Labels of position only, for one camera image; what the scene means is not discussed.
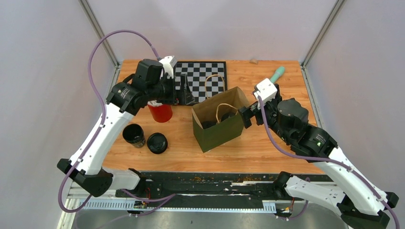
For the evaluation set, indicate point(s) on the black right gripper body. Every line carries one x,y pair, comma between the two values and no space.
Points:
269,109

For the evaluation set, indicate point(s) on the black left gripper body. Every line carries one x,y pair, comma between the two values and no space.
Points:
176,93

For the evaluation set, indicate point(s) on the green paper bag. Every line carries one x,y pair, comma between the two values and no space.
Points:
212,109

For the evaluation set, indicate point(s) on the black cup lid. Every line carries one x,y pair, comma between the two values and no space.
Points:
226,116
208,124

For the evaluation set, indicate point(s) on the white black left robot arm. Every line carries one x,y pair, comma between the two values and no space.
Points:
152,81

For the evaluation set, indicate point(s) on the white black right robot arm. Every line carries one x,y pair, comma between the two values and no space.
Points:
359,203

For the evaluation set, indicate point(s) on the red straw holder cup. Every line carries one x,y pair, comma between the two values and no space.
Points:
161,113

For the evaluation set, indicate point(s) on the white wrapped straws bundle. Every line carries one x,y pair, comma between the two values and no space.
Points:
154,102

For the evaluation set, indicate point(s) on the black white chessboard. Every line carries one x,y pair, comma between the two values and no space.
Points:
205,78

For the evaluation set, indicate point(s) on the black lid stack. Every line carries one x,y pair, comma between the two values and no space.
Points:
157,143

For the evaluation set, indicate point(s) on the small brown wood block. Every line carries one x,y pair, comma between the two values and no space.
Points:
254,61

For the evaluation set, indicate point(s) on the black cup stack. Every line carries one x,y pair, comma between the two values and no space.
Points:
134,135

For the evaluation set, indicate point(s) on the mint green handle tool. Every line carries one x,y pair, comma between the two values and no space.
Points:
277,74

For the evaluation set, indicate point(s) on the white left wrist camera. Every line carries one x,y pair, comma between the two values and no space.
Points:
169,63

